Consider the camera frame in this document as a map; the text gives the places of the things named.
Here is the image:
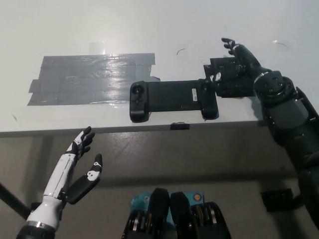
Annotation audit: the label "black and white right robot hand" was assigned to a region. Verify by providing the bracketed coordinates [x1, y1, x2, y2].
[208, 37, 269, 85]

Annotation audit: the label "large grey duct tape patch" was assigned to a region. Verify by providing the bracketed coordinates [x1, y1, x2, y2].
[26, 52, 161, 107]

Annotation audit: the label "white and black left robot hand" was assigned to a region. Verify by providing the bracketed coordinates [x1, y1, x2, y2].
[26, 126, 103, 229]

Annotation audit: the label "small black tape patch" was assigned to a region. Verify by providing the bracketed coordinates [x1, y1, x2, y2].
[203, 56, 257, 98]

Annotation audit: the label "black game controller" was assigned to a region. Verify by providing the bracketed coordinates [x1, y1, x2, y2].
[129, 78, 220, 123]

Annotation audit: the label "black robot body teal tops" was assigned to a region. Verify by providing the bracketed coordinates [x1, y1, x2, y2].
[122, 188, 234, 239]

